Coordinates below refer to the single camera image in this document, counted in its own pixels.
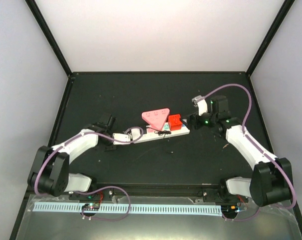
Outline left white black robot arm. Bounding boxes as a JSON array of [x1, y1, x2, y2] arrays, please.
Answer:
[[27, 113, 116, 200]]

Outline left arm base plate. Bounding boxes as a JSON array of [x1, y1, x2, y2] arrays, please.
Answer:
[[69, 188, 115, 217]]

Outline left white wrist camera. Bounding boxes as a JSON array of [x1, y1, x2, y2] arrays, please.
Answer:
[[113, 128, 141, 145]]

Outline black frame post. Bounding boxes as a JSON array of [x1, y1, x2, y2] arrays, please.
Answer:
[[25, 0, 72, 77], [246, 0, 295, 76]]

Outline right black frame post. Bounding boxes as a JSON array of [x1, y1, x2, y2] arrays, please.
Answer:
[[246, 0, 295, 76]]

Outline left black frame post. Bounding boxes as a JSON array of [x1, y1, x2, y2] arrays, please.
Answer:
[[25, 0, 72, 77]]

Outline white power strip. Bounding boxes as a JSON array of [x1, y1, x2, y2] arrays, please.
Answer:
[[130, 123, 190, 145]]

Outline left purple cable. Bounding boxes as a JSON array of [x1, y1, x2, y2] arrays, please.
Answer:
[[34, 126, 144, 196]]

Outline red cube plug adapter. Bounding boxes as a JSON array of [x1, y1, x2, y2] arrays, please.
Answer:
[[168, 114, 183, 131]]

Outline black plug with thin cable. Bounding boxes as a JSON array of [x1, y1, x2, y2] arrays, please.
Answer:
[[154, 130, 171, 138]]

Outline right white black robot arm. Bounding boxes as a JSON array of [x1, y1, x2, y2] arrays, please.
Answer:
[[188, 95, 293, 207]]

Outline white slotted cable duct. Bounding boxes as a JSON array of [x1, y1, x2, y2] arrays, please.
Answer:
[[33, 202, 222, 217]]

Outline pink triangular plug adapter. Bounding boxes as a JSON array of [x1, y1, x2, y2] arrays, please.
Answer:
[[141, 108, 170, 131]]

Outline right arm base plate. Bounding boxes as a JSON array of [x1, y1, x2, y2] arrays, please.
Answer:
[[198, 184, 248, 204]]

